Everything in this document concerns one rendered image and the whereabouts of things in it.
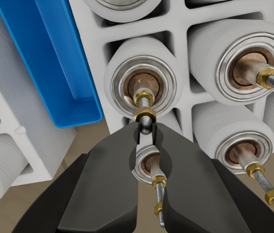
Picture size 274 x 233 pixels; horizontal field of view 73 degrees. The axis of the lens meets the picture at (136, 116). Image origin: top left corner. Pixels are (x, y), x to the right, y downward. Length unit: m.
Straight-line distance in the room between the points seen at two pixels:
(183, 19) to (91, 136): 0.41
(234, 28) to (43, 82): 0.34
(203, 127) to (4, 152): 0.34
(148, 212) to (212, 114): 0.57
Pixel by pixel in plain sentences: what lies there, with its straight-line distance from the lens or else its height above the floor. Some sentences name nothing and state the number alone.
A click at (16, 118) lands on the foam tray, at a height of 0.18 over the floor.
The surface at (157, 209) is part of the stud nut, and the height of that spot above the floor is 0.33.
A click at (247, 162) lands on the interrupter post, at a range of 0.28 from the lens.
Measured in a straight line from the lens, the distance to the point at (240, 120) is 0.28.
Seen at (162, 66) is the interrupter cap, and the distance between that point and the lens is 0.21.
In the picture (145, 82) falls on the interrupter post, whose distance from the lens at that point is 0.20.
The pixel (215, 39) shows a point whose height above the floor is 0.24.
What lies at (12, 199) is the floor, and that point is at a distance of 0.89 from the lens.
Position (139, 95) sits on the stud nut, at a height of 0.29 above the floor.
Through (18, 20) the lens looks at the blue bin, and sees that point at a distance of 0.43.
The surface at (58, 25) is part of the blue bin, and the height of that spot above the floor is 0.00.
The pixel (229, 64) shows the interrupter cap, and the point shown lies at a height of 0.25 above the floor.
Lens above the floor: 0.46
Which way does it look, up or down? 62 degrees down
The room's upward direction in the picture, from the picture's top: 178 degrees counter-clockwise
